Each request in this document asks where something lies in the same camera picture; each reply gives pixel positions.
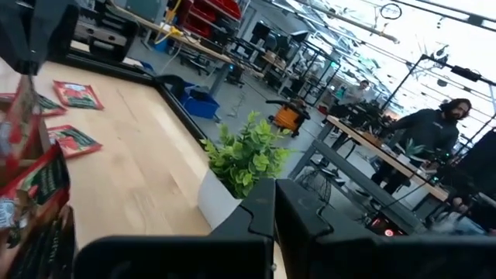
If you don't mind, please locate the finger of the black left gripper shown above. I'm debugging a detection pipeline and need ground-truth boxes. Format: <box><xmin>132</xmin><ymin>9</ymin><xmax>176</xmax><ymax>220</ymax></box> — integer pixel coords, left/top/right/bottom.
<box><xmin>0</xmin><ymin>34</ymin><xmax>67</xmax><ymax>77</ymax></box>

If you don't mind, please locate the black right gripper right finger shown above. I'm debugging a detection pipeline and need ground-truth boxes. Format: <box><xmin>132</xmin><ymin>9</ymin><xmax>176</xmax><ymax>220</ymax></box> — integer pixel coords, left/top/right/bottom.
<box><xmin>275</xmin><ymin>178</ymin><xmax>496</xmax><ymax>279</ymax></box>

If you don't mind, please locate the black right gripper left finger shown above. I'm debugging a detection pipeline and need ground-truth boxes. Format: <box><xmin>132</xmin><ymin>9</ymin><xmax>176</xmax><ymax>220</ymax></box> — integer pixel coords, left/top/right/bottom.
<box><xmin>73</xmin><ymin>177</ymin><xmax>276</xmax><ymax>279</ymax></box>

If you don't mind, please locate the black computer case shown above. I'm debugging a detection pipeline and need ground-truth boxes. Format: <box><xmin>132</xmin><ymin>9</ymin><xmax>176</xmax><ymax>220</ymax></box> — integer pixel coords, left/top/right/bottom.
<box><xmin>363</xmin><ymin>211</ymin><xmax>412</xmax><ymax>238</ymax></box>

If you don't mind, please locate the black floor fan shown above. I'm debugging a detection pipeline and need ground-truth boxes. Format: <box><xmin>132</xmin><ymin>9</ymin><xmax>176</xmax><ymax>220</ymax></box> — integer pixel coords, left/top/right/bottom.
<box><xmin>296</xmin><ymin>168</ymin><xmax>334</xmax><ymax>205</ymax></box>

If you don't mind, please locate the wooden work table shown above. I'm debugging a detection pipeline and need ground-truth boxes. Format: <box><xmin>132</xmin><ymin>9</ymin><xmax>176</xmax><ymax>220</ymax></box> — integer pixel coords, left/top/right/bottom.
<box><xmin>325</xmin><ymin>114</ymin><xmax>450</xmax><ymax>202</ymax></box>

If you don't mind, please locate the small green potted plant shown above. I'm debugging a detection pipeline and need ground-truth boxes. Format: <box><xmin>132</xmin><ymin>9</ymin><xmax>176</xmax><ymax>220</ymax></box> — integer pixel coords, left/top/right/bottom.
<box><xmin>197</xmin><ymin>110</ymin><xmax>294</xmax><ymax>229</ymax></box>

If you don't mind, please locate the person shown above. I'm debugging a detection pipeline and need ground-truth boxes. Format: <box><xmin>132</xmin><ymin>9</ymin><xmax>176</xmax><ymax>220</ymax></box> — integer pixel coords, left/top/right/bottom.
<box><xmin>329</xmin><ymin>79</ymin><xmax>371</xmax><ymax>117</ymax></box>
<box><xmin>370</xmin><ymin>98</ymin><xmax>474</xmax><ymax>195</ymax></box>

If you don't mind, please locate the orange shop vacuum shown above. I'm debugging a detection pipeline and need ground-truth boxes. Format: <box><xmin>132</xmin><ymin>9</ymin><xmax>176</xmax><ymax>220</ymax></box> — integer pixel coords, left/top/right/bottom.
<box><xmin>265</xmin><ymin>98</ymin><xmax>312</xmax><ymax>137</ymax></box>

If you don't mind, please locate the blue plastic bin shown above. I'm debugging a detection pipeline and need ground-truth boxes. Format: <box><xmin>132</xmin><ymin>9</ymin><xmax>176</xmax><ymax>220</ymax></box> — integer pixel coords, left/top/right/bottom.
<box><xmin>170</xmin><ymin>79</ymin><xmax>221</xmax><ymax>120</ymax></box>

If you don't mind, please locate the black computer monitor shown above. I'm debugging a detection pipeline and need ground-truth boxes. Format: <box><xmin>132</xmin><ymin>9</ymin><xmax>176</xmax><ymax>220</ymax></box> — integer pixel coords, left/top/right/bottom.
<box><xmin>449</xmin><ymin>127</ymin><xmax>496</xmax><ymax>202</ymax></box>

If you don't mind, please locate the long wooden workbench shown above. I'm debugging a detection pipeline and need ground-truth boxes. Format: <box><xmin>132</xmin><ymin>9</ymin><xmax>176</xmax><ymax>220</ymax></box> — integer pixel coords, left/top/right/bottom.
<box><xmin>112</xmin><ymin>3</ymin><xmax>237</xmax><ymax>98</ymax></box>

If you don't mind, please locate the yellow power cable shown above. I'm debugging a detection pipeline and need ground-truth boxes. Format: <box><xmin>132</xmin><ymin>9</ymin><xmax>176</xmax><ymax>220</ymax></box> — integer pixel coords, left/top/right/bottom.
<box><xmin>154</xmin><ymin>0</ymin><xmax>185</xmax><ymax>46</ymax></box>

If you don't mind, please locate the black aluminium table frame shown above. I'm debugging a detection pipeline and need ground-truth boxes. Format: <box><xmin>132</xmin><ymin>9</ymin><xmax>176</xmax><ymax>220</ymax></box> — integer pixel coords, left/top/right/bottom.
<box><xmin>46</xmin><ymin>50</ymin><xmax>210</xmax><ymax>144</ymax></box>

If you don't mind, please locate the red bin wire shelf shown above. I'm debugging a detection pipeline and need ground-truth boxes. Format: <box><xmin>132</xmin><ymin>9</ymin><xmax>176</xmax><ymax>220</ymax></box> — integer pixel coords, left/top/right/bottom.
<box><xmin>166</xmin><ymin>0</ymin><xmax>243</xmax><ymax>40</ymax></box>

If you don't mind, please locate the black camera rig frame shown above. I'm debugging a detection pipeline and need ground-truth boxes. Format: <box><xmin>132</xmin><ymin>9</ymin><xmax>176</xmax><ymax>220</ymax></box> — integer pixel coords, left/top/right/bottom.
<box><xmin>381</xmin><ymin>53</ymin><xmax>496</xmax><ymax>117</ymax></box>

